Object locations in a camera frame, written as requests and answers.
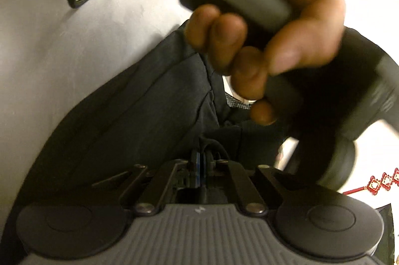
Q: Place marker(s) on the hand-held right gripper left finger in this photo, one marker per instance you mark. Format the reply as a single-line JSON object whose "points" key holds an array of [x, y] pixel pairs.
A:
{"points": [[196, 167]]}

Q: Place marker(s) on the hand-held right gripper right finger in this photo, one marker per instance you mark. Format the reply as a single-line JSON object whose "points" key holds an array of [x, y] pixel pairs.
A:
{"points": [[208, 167]]}

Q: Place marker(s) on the dark pants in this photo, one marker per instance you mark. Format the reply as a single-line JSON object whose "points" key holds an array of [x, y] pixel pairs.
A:
{"points": [[140, 103]]}

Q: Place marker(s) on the red knot ornament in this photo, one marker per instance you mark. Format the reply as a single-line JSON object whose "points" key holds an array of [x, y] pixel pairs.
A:
{"points": [[374, 184]]}

